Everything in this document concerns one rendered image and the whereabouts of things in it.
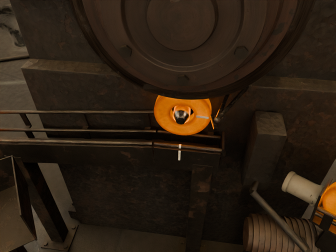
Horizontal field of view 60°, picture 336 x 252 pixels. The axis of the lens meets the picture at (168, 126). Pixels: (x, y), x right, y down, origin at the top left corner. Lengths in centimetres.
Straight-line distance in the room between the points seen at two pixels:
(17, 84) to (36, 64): 168
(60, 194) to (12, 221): 80
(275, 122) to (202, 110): 20
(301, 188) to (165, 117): 40
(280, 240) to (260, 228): 6
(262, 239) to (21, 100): 197
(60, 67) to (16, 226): 45
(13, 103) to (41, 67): 151
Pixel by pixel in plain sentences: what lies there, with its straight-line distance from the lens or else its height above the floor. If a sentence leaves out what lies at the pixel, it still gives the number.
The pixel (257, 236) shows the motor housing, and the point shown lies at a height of 52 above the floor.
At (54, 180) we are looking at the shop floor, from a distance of 176.
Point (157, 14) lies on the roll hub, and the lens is 52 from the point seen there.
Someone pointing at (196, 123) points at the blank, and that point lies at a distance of 79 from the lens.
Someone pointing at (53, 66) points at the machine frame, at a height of 87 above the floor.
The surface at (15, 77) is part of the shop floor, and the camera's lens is 273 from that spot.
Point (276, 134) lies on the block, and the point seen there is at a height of 80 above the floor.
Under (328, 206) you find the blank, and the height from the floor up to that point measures 68.
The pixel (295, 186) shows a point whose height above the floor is 69.
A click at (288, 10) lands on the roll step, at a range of 60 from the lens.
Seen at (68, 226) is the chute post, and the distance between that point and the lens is 156.
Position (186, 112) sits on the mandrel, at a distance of 74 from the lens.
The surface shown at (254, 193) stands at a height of 61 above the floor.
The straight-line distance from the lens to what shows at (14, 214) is 92.
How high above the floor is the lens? 131
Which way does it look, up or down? 42 degrees down
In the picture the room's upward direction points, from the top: straight up
